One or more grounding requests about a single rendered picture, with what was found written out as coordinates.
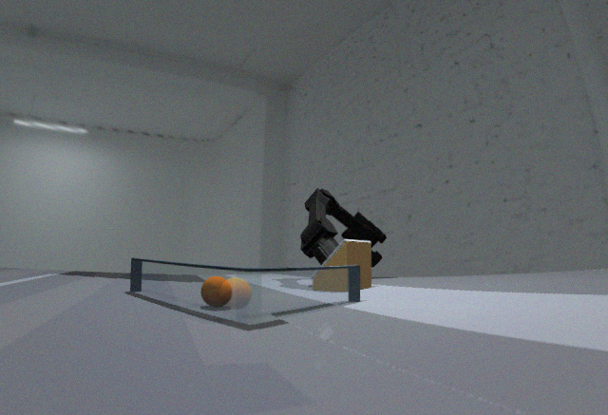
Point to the low clear glass walls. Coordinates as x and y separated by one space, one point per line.
246 297

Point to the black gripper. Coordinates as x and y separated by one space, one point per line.
375 257

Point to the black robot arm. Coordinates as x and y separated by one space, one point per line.
318 237

